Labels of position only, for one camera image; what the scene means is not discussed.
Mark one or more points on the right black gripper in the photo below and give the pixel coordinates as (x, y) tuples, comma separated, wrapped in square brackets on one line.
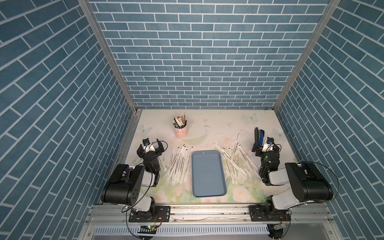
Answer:
[(276, 152)]

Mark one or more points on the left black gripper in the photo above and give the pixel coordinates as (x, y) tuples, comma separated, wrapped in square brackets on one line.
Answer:
[(157, 151)]

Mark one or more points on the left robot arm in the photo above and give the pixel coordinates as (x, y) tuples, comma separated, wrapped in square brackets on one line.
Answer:
[(124, 185)]

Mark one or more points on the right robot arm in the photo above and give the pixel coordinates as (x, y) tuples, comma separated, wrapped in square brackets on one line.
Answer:
[(306, 183)]

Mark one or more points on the left pile wrapped straws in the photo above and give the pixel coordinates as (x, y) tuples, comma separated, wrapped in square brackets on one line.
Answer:
[(180, 164)]

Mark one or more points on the pile wrapped straws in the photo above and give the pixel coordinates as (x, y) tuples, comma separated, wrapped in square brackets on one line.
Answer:
[(180, 164), (238, 163)]

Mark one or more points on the right pile wrapped straws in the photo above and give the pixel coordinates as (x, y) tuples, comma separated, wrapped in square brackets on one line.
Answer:
[(238, 163)]

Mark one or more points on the blue plastic storage tray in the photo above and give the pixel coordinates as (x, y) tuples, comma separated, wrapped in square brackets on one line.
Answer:
[(208, 179)]

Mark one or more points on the black and blue stapler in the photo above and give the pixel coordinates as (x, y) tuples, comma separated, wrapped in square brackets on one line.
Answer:
[(258, 144)]

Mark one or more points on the pink pen cup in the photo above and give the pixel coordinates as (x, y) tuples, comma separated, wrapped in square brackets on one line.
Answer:
[(181, 133)]

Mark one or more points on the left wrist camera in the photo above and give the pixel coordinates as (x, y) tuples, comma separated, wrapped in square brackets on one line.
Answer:
[(148, 146)]

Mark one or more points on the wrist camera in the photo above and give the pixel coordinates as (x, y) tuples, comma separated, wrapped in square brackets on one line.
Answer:
[(269, 145), (148, 146)]

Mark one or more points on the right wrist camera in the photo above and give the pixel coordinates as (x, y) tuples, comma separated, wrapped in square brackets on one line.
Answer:
[(269, 145)]

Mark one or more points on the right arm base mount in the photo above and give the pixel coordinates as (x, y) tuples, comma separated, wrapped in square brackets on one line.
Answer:
[(260, 213)]

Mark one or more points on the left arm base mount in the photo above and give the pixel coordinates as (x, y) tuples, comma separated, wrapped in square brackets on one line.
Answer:
[(154, 214)]

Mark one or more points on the aluminium front rail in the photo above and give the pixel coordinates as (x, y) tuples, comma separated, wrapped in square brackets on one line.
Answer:
[(239, 214)]

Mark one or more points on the white slotted cable duct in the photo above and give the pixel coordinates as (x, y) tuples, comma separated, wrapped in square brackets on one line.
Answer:
[(186, 230)]

